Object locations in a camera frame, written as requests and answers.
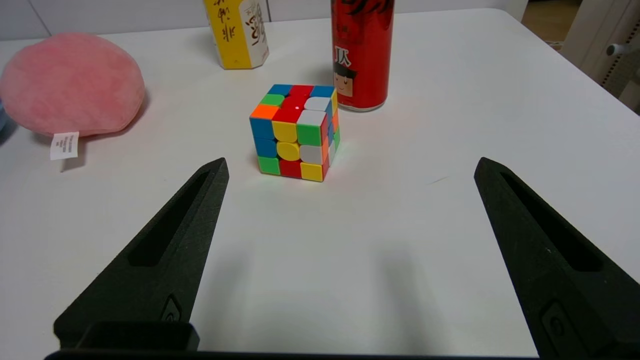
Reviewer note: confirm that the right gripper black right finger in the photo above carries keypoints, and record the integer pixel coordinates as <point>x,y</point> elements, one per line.
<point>565,270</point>

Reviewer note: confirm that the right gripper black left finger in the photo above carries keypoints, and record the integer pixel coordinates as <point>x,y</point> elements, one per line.
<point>165,260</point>

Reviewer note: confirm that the multicolour puzzle cube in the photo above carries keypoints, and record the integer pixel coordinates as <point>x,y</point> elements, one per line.
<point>295,135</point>

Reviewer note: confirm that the pink peach plush toy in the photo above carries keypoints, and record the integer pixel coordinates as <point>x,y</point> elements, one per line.
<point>70,85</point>

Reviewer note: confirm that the yellow hexagonal snack box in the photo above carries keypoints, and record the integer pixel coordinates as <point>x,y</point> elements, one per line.
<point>237,35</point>

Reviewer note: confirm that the white side shelf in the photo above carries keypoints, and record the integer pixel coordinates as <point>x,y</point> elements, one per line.
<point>600,30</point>

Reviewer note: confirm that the red soda can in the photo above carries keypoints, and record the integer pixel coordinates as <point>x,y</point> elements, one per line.
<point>362,50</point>

